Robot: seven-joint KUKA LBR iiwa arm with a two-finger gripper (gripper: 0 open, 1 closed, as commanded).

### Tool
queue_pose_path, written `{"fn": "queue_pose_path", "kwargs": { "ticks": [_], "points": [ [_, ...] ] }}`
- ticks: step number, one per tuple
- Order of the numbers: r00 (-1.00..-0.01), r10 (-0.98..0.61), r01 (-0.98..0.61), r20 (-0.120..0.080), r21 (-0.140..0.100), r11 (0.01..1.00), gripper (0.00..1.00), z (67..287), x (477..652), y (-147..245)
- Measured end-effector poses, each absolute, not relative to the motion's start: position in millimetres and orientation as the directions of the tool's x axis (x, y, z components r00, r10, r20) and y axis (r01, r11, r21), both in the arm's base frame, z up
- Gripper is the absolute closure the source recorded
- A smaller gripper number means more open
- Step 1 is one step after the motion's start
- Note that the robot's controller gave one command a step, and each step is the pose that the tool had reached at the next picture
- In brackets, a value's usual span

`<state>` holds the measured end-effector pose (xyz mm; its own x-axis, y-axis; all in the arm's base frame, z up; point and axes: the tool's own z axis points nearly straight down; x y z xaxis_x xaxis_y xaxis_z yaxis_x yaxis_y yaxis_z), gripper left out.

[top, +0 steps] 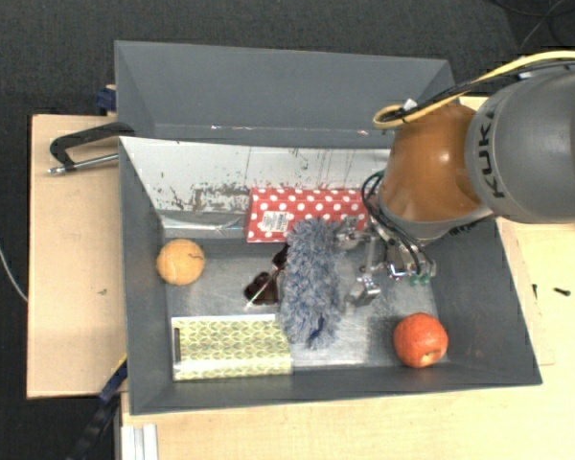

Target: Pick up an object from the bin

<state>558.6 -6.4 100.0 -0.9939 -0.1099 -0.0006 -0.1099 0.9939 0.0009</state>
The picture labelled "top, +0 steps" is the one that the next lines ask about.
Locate grey metal bin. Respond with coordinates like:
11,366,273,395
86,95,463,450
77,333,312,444
113,39,543,416

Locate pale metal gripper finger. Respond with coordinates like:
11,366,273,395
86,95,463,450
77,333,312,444
345,274,383,309
333,226,371,253

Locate orange fruit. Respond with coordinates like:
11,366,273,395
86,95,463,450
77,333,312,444
392,311,449,369

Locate yellow tennis ball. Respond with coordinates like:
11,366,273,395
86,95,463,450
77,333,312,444
155,238,207,287

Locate red white-dotted box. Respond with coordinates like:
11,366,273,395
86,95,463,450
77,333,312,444
245,187,371,243

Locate green patterned flat box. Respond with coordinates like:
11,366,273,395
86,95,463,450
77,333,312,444
171,313,294,382

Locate blue-grey fluffy cloth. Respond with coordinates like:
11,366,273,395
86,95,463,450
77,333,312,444
278,217,348,352

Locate dark red-brown sunglasses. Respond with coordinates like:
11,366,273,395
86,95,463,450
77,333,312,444
242,242,291,307

